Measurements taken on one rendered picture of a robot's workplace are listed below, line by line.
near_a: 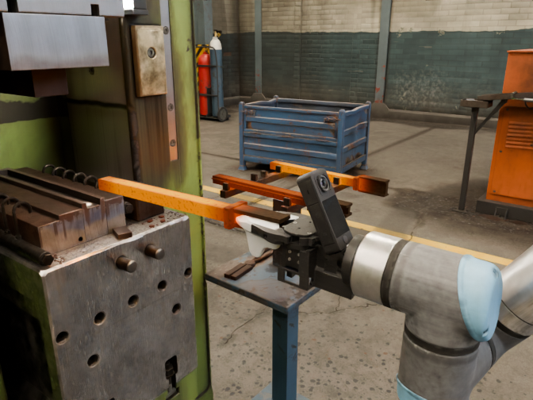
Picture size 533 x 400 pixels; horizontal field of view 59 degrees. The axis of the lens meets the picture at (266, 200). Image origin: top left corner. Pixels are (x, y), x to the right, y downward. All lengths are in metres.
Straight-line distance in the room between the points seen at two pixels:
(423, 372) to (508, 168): 3.54
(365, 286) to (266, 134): 4.30
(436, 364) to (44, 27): 0.83
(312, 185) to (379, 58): 8.15
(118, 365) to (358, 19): 8.22
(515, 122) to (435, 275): 3.50
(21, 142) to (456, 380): 1.25
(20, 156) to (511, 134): 3.42
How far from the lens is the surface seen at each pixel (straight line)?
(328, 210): 0.63
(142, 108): 1.29
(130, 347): 1.18
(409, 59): 8.57
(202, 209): 0.79
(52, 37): 0.99
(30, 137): 1.52
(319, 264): 0.67
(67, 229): 1.04
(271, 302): 1.26
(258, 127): 4.91
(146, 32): 1.27
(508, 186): 4.15
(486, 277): 0.58
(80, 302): 1.04
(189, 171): 1.44
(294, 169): 1.46
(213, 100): 8.30
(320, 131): 4.58
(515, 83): 4.04
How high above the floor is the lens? 1.32
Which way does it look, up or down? 19 degrees down
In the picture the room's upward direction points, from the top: straight up
